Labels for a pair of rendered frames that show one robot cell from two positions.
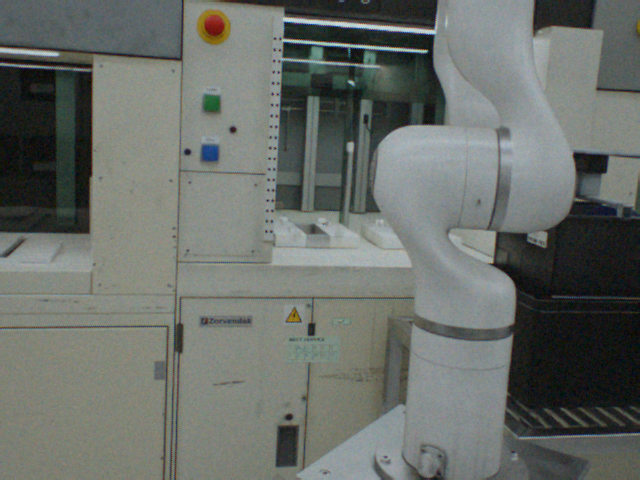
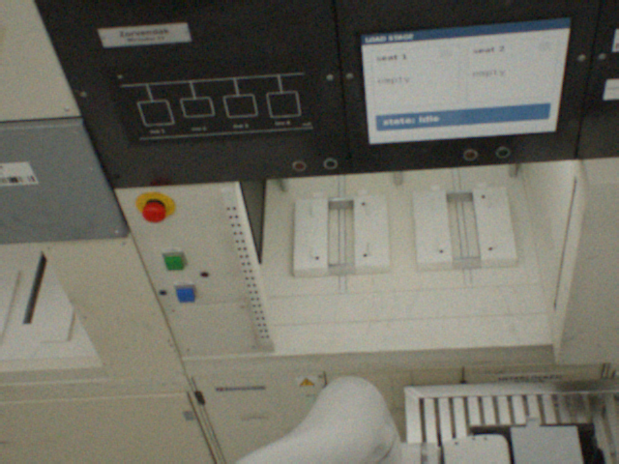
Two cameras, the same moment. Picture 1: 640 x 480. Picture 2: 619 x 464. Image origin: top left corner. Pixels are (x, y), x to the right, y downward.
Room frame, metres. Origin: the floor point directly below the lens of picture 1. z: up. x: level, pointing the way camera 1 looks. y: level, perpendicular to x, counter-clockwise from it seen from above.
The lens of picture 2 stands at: (0.54, -0.38, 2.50)
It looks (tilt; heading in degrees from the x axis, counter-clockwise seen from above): 50 degrees down; 21
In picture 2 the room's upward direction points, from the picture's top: 10 degrees counter-clockwise
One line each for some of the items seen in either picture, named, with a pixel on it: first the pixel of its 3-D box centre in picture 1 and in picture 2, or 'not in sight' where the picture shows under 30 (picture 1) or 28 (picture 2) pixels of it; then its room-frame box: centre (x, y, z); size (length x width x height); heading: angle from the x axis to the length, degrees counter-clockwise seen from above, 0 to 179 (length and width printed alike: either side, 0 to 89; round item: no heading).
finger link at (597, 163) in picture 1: (592, 163); not in sight; (1.17, -0.44, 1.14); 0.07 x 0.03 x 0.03; 102
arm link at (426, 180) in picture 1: (443, 226); not in sight; (0.85, -0.15, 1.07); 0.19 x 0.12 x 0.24; 86
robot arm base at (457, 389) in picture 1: (455, 396); not in sight; (0.84, -0.18, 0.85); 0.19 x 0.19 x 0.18
